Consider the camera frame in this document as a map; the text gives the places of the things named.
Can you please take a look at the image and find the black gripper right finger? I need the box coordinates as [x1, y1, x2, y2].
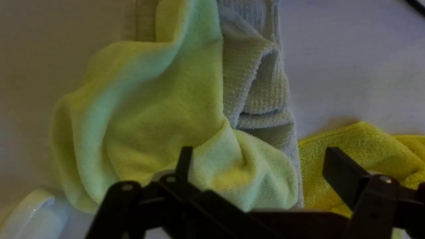
[323, 148, 425, 239]

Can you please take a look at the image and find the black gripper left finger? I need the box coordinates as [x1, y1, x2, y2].
[86, 145, 285, 239]

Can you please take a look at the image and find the light green towel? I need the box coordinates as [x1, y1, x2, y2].
[52, 0, 298, 213]

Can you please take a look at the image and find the white grey towel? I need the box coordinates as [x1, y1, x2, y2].
[218, 0, 305, 207]

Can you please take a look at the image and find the white ceramic mug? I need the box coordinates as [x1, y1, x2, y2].
[0, 189, 71, 239]

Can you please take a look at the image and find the yellow towel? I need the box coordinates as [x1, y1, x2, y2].
[299, 122, 425, 218]

